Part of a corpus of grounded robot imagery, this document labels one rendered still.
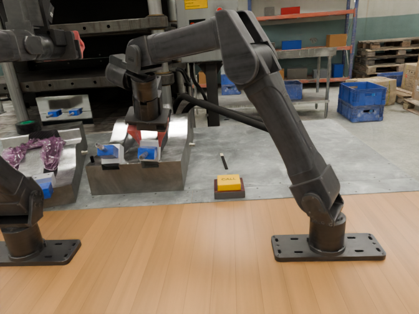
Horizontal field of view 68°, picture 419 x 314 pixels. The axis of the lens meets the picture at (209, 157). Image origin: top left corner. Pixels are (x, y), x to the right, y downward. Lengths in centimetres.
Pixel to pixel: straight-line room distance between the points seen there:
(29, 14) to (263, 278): 70
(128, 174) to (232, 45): 48
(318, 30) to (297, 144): 704
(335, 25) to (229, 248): 716
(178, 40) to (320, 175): 36
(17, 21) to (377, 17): 742
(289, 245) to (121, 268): 32
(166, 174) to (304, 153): 42
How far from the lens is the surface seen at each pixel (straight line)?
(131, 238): 72
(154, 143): 83
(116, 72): 77
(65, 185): 91
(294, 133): 56
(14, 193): 67
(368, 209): 82
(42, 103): 182
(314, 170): 56
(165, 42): 66
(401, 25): 800
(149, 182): 88
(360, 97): 445
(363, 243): 68
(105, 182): 91
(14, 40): 72
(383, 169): 104
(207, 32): 60
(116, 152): 87
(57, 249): 74
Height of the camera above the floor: 120
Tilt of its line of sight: 21 degrees down
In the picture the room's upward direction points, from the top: 4 degrees counter-clockwise
